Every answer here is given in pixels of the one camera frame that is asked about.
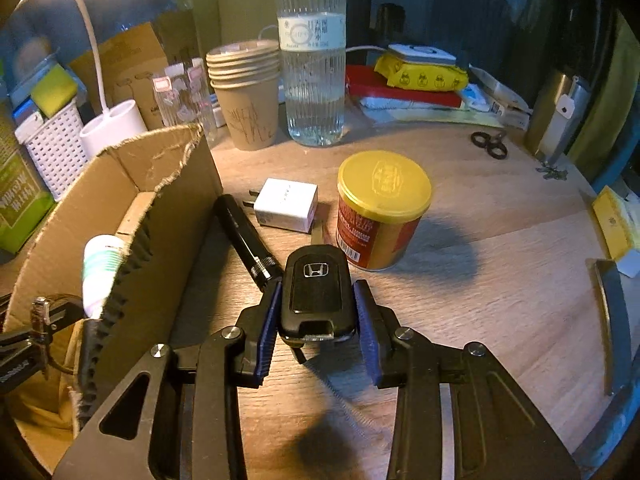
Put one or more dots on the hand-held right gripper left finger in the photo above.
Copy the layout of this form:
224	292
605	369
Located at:
266	332

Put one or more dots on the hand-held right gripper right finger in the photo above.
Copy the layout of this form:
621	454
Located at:
367	332

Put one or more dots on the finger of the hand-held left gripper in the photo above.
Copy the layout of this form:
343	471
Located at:
17	342

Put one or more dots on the black car key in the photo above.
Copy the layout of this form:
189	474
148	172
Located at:
315	290

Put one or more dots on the black flashlight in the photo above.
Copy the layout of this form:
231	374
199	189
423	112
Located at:
247	240

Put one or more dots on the white pill bottle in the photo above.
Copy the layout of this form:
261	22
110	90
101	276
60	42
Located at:
100	270

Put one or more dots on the white charger plug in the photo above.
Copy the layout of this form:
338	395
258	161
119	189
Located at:
287	205

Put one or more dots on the red tin yellow lid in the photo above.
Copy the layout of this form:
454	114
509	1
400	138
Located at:
380	200

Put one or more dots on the cardboard box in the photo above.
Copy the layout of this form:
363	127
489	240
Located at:
165	200

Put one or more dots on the green paper cup pack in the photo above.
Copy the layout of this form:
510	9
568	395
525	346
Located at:
20	195

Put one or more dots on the white plastic basket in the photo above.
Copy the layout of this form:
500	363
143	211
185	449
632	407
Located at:
52	155

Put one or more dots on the stack of brown paper cups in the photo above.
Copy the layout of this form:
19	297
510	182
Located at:
247	110

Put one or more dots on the black scissors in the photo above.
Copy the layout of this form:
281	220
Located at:
490	144

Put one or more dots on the phone with lit screen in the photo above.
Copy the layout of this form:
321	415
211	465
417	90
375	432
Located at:
27	112

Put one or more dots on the white desk lamp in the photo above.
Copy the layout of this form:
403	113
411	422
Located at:
112	127

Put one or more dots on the bunch of keys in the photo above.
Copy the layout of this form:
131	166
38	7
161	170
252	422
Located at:
550	172

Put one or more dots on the grey curved bar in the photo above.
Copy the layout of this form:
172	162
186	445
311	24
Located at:
612	320

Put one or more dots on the red flat box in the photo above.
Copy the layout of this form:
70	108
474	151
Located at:
370	85

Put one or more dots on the clear water bottle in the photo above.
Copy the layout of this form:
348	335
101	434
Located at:
312	85

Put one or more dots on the blue white packet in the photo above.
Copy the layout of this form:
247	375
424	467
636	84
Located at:
477	100

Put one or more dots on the yellow green sponge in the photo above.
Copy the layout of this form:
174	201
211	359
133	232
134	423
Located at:
52	87

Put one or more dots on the yellow wet wipes pack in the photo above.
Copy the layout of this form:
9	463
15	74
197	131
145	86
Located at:
425	77

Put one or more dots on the yellow tissue box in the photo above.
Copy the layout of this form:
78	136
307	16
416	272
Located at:
615	225

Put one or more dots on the small white carton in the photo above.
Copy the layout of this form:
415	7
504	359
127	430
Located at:
505	92

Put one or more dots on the white power bank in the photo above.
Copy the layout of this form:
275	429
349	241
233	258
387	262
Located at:
422	54

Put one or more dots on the steel thermos flask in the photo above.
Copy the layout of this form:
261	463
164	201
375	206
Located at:
555	115

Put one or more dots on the brown lamp carton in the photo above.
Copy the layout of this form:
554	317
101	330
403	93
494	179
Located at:
135	70

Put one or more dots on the black framed glass door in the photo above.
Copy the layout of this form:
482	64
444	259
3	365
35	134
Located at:
450	5

